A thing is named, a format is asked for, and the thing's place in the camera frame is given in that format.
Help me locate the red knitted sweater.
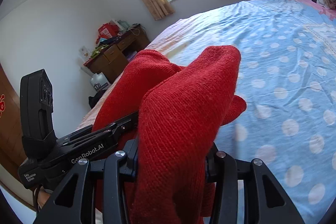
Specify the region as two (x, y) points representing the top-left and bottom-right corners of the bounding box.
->
(93, 46), (247, 223)

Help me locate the left hand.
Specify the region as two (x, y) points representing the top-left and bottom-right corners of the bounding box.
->
(38, 189), (51, 208)

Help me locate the brown wooden door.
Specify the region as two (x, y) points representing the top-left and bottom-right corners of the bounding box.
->
(0, 62), (39, 212)

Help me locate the black bag on floor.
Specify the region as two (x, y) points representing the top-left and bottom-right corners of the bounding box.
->
(88, 90), (106, 109)

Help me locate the white paper shopping bag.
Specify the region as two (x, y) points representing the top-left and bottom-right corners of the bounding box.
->
(90, 72), (111, 92)

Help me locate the brown wooden desk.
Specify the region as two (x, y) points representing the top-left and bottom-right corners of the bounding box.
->
(84, 24), (150, 84)

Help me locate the pink and blue bedsheet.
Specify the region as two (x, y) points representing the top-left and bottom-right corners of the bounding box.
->
(76, 0), (336, 224)

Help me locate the green yellow cloth on desk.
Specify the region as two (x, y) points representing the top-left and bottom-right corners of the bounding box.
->
(91, 44), (108, 59)

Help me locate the red gift bag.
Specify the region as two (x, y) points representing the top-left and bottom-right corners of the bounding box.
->
(98, 23), (120, 39)

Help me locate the black camera box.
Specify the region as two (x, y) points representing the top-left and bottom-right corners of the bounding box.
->
(20, 69), (56, 160)

